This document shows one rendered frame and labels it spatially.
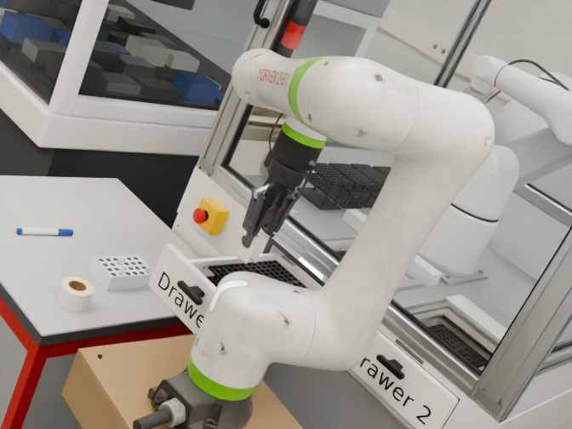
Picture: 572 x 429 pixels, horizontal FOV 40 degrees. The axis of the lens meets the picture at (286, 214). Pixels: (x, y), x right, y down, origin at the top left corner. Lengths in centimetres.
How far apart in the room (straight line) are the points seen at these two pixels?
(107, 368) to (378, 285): 48
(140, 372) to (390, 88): 66
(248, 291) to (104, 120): 118
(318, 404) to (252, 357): 65
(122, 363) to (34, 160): 111
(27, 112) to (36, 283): 70
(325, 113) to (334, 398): 94
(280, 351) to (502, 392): 53
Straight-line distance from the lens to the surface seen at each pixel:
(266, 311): 124
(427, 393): 170
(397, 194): 120
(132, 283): 183
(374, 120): 107
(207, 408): 133
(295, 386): 194
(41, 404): 177
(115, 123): 236
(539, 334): 159
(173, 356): 148
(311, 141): 154
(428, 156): 114
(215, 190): 207
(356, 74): 107
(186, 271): 166
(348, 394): 184
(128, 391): 137
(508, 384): 163
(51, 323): 164
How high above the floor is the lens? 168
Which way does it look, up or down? 21 degrees down
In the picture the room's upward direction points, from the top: 25 degrees clockwise
